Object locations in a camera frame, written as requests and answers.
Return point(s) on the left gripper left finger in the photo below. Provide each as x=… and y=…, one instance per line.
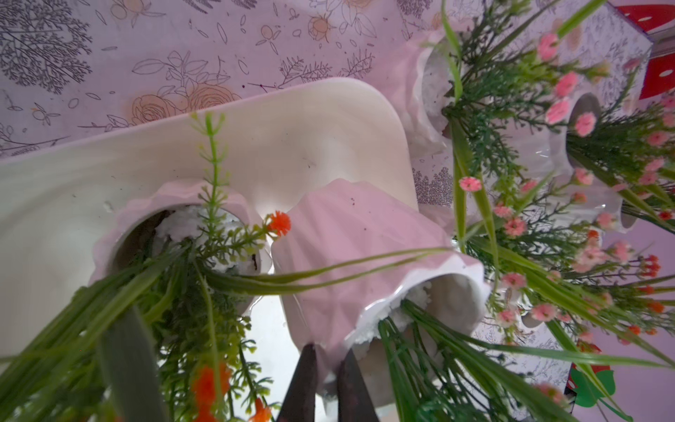
x=300, y=402

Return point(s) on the white pot green plant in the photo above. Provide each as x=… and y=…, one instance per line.
x=630, y=155

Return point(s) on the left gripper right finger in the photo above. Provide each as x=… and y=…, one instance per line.
x=355, y=404

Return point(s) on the orange pink flower potted plant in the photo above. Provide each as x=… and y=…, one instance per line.
x=597, y=287

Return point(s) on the back left pink potted plant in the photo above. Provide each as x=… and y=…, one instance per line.
x=480, y=90

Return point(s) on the pink flower plant pot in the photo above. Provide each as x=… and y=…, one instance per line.
x=430, y=321

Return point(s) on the white rectangular storage tray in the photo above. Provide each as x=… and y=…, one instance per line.
x=72, y=215

